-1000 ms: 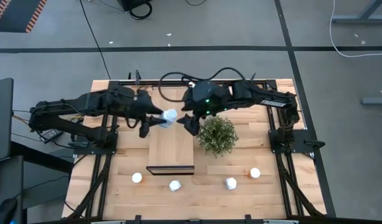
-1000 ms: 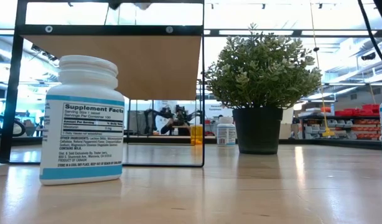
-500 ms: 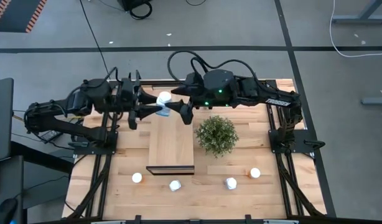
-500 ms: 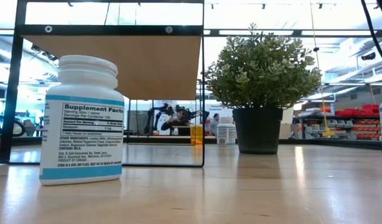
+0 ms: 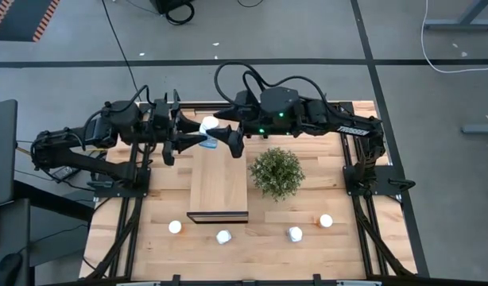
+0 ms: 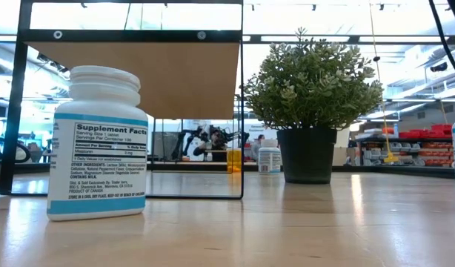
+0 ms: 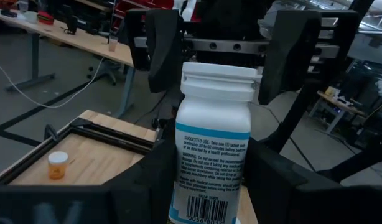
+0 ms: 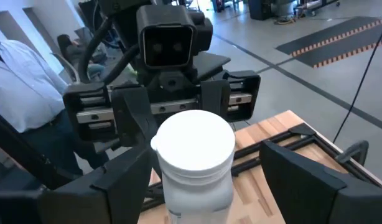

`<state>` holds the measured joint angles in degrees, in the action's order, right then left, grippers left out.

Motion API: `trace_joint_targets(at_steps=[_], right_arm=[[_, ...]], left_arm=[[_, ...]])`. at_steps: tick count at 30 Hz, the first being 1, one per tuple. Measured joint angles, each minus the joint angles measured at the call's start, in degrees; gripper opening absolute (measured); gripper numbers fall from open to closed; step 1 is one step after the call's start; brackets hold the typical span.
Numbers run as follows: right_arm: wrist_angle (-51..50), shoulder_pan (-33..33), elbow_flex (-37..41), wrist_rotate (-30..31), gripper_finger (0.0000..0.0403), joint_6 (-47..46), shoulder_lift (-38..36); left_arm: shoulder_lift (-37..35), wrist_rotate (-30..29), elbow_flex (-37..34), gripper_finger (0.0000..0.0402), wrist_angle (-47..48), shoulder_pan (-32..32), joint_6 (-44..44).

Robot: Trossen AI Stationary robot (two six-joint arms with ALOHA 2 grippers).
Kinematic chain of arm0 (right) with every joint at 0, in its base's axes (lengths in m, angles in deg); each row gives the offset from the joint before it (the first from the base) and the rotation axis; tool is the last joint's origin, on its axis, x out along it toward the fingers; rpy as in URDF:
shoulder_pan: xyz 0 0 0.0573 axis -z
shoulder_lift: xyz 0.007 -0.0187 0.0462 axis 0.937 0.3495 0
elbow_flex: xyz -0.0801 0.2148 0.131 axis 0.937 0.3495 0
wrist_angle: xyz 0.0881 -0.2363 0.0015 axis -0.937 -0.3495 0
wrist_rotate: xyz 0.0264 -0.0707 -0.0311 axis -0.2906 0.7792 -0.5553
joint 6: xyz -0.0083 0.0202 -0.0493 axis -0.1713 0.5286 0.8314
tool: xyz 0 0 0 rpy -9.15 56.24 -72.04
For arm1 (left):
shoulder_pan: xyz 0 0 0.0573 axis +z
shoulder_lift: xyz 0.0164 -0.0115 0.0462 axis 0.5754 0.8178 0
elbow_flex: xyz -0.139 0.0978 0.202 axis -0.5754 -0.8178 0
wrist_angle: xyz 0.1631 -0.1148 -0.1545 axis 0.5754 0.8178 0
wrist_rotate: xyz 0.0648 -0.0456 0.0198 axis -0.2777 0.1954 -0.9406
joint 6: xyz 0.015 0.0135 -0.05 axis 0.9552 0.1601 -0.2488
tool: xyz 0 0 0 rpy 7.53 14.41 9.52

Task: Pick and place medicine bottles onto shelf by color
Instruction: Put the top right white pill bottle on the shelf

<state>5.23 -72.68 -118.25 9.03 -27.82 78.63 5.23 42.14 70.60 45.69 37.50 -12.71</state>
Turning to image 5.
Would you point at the black equipment box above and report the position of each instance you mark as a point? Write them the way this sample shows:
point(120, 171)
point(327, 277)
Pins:
point(164, 5)

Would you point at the black computer mouse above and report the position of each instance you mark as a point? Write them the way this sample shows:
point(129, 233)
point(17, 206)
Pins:
point(7, 270)

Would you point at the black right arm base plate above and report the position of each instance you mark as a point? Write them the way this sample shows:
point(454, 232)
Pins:
point(387, 175)

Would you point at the grey metal foot bar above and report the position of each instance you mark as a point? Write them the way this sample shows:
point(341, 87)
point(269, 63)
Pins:
point(480, 129)

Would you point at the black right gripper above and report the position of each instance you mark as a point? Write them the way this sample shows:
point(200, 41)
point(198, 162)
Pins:
point(252, 119)

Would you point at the black mat with orange stripes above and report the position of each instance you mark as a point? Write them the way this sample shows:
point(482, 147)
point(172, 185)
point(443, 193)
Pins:
point(21, 20)

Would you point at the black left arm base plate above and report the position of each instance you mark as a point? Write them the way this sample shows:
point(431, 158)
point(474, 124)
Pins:
point(142, 190)

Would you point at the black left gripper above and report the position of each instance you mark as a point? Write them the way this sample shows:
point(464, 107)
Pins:
point(161, 121)

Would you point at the green plant in black pot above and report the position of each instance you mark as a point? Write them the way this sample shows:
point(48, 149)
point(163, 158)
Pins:
point(276, 175)

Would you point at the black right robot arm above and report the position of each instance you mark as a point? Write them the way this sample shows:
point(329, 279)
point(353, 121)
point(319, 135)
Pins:
point(347, 127)

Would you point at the black flat monitor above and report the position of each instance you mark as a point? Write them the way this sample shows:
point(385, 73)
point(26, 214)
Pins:
point(1, 151)

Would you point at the orange medicine bottle white cap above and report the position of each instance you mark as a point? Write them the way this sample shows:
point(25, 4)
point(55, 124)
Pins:
point(326, 221)
point(175, 226)

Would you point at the black power adapter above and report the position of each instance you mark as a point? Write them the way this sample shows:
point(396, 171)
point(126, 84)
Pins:
point(64, 173)

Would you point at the dark desk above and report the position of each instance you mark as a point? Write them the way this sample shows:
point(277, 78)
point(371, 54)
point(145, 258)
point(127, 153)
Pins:
point(9, 226)

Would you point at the black aluminium table frame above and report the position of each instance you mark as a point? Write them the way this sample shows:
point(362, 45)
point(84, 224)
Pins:
point(346, 153)

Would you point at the wooden shelf with black frame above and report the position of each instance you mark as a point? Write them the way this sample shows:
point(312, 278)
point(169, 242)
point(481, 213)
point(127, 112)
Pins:
point(218, 178)

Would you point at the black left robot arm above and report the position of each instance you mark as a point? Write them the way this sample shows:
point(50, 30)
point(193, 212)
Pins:
point(81, 161)

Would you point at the grey metal table leg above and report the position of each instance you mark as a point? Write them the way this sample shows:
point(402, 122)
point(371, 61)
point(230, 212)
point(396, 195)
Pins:
point(458, 24)

